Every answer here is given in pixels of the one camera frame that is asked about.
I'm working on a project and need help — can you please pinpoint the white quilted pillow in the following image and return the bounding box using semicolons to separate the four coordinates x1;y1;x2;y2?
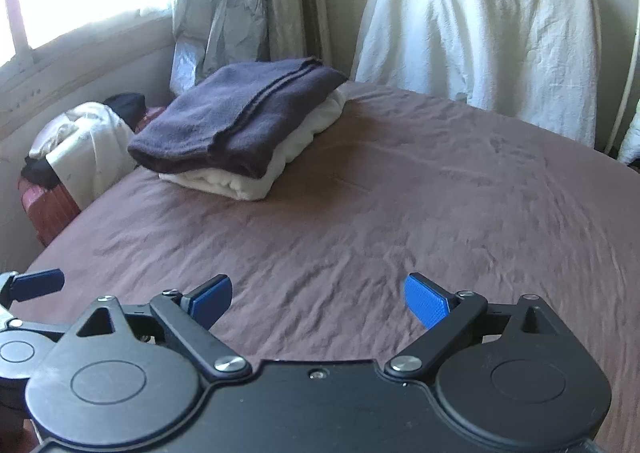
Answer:
617;100;640;166

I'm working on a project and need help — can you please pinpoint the dark purple knit sweater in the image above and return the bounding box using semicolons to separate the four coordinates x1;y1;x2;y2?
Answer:
127;58;349;180

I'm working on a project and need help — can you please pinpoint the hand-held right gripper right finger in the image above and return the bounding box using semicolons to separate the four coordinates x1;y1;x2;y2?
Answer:
384;273;576;379

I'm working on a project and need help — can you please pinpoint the black cloth item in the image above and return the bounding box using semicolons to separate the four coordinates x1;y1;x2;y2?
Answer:
102;93;146;126

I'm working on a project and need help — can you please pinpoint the dark red suitcase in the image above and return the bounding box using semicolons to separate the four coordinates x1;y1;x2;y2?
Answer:
17;105;166;249

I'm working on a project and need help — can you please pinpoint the thin white pipe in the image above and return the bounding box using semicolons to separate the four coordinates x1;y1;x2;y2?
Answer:
602;25;640;156

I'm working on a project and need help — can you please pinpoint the folded cream white blanket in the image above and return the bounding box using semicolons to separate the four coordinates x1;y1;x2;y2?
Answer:
157;87;349;202

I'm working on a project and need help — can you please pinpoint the white draped sheet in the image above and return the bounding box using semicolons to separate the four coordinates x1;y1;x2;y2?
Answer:
350;0;602;150

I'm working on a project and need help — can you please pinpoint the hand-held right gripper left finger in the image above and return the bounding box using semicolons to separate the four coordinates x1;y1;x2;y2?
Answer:
65;274;253;382

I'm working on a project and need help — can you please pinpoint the crumpled white cloth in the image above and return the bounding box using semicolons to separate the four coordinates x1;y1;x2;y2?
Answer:
27;102;139;212

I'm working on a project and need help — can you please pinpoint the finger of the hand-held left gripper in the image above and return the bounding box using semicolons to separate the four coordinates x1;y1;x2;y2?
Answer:
0;268;66;310

